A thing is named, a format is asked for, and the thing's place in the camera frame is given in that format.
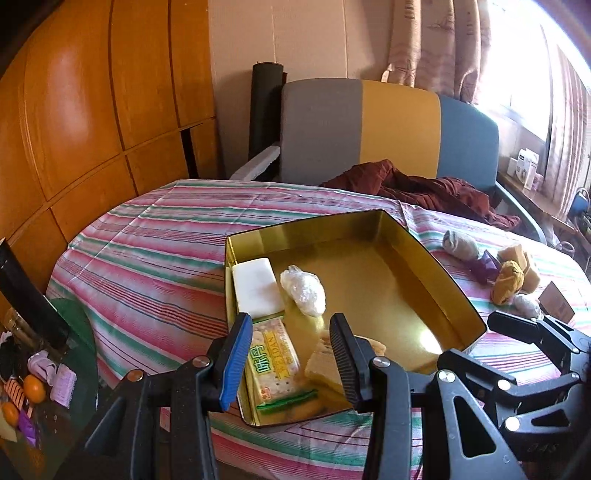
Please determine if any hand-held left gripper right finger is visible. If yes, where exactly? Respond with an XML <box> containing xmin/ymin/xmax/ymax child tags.
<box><xmin>329</xmin><ymin>313</ymin><xmax>527</xmax><ymax>480</ymax></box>

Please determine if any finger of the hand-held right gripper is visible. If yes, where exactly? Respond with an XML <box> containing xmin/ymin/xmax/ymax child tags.
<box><xmin>488</xmin><ymin>311</ymin><xmax>591</xmax><ymax>371</ymax></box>
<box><xmin>443</xmin><ymin>351</ymin><xmax>583</xmax><ymax>412</ymax></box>

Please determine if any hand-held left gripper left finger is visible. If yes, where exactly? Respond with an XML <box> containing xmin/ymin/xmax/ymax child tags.
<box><xmin>83</xmin><ymin>313</ymin><xmax>254</xmax><ymax>480</ymax></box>

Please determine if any small clear plastic bag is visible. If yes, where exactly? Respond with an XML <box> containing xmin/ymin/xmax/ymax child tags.
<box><xmin>512</xmin><ymin>293</ymin><xmax>542</xmax><ymax>319</ymax></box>

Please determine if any beige cardboard box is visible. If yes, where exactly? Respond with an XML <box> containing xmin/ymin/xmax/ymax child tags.
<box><xmin>538</xmin><ymin>281</ymin><xmax>575</xmax><ymax>324</ymax></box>

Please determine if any gold tin box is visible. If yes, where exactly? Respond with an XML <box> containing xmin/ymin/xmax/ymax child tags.
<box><xmin>225</xmin><ymin>210</ymin><xmax>488</xmax><ymax>428</ymax></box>

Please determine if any green yellow cracker packet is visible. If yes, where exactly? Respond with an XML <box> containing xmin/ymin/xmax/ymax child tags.
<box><xmin>245</xmin><ymin>318</ymin><xmax>324</xmax><ymax>423</ymax></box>

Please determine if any purple packet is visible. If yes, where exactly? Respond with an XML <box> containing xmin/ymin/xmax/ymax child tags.
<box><xmin>468</xmin><ymin>249</ymin><xmax>502</xmax><ymax>284</ymax></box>

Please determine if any white soap bar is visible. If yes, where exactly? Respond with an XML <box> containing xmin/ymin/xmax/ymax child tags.
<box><xmin>232</xmin><ymin>257</ymin><xmax>286</xmax><ymax>319</ymax></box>

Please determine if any crumpled clear plastic bag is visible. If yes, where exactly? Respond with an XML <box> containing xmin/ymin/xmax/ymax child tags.
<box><xmin>280</xmin><ymin>265</ymin><xmax>327</xmax><ymax>318</ymax></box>

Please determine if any wooden window ledge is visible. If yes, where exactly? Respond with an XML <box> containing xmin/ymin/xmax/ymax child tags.
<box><xmin>498</xmin><ymin>171</ymin><xmax>578</xmax><ymax>232</ymax></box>

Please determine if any blue mug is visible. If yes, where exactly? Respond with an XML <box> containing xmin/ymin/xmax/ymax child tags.
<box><xmin>567</xmin><ymin>187</ymin><xmax>591</xmax><ymax>217</ymax></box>

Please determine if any green glass side table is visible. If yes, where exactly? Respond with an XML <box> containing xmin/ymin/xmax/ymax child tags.
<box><xmin>0</xmin><ymin>298</ymin><xmax>100</xmax><ymax>480</ymax></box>

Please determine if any large white box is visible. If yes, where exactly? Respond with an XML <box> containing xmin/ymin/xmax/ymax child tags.
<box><xmin>516</xmin><ymin>148</ymin><xmax>540</xmax><ymax>189</ymax></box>

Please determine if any pink packet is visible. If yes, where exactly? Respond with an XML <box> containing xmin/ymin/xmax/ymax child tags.
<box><xmin>48</xmin><ymin>364</ymin><xmax>77</xmax><ymax>409</ymax></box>

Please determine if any maroon cloth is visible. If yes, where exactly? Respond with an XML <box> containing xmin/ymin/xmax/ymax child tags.
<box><xmin>320</xmin><ymin>159</ymin><xmax>522</xmax><ymax>230</ymax></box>

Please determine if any pink plastic clip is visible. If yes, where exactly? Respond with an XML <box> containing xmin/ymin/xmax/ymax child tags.
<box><xmin>28</xmin><ymin>351</ymin><xmax>61</xmax><ymax>384</ymax></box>

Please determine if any pink striped curtain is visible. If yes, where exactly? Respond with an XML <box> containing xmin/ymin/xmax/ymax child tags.
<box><xmin>540</xmin><ymin>37</ymin><xmax>591</xmax><ymax>217</ymax></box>

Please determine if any purple plastic item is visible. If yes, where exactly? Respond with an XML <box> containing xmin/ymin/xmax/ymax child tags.
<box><xmin>17</xmin><ymin>408</ymin><xmax>42</xmax><ymax>446</ymax></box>

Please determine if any black box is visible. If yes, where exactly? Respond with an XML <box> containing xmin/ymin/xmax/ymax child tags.
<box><xmin>0</xmin><ymin>237</ymin><xmax>71</xmax><ymax>349</ymax></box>

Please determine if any orange striped packet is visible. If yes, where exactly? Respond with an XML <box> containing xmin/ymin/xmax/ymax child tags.
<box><xmin>6</xmin><ymin>378</ymin><xmax>26</xmax><ymax>409</ymax></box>

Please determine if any grey yellow blue armchair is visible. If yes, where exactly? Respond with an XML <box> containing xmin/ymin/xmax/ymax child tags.
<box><xmin>229</xmin><ymin>78</ymin><xmax>548</xmax><ymax>241</ymax></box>

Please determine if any black rolled mat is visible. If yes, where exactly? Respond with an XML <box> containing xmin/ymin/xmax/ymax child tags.
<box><xmin>248</xmin><ymin>62</ymin><xmax>283</xmax><ymax>160</ymax></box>

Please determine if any wooden wardrobe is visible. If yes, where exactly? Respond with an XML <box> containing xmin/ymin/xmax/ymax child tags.
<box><xmin>0</xmin><ymin>0</ymin><xmax>222</xmax><ymax>296</ymax></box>

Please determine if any patterned beige curtain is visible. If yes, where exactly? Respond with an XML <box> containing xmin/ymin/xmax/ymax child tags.
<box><xmin>381</xmin><ymin>0</ymin><xmax>492</xmax><ymax>104</ymax></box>

